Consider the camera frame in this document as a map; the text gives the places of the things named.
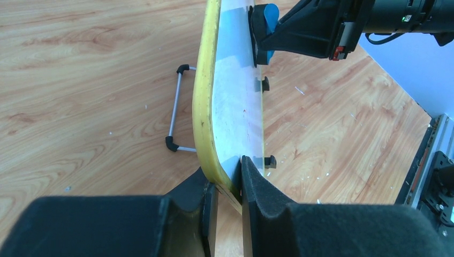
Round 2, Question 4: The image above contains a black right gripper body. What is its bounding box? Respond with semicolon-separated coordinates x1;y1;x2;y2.
313;0;375;61

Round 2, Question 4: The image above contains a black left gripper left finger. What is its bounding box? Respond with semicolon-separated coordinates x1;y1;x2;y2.
1;169;218;256

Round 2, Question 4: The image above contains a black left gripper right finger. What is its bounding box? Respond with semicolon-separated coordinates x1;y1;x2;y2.
241;156;453;256

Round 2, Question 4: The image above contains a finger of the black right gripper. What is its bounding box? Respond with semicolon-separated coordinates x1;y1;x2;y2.
259;1;341;58

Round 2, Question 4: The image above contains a blue black whiteboard eraser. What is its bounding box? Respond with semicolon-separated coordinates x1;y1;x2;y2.
248;3;279;67

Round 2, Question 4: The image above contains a yellow framed whiteboard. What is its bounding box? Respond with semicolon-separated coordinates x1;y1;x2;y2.
192;1;264;211

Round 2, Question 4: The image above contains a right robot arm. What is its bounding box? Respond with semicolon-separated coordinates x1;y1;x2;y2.
249;1;453;65

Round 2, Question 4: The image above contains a metal whiteboard stand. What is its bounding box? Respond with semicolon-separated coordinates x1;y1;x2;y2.
164;64;277;170

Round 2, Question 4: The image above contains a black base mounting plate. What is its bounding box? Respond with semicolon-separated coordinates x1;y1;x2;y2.
395;114;453;233

